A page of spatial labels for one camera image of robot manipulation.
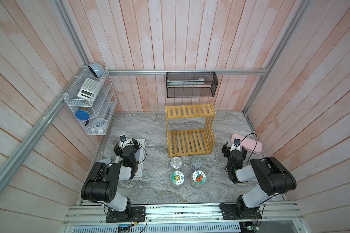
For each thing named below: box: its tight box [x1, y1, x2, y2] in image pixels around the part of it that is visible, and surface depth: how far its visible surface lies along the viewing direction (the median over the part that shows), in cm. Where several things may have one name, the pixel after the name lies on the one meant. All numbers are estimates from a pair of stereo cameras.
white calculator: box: [76, 77, 102, 101], surface depth 77 cm
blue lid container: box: [74, 110, 90, 121], surface depth 78 cm
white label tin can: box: [170, 156, 183, 171], surface depth 89 cm
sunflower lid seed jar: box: [170, 170, 185, 190], surface depth 79 cm
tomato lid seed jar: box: [190, 169, 207, 190], surface depth 79 cm
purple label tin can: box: [190, 155, 204, 172], surface depth 86 cm
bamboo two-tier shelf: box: [164, 102, 217, 158], surface depth 98 cm
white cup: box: [92, 117, 106, 134], surface depth 92 cm
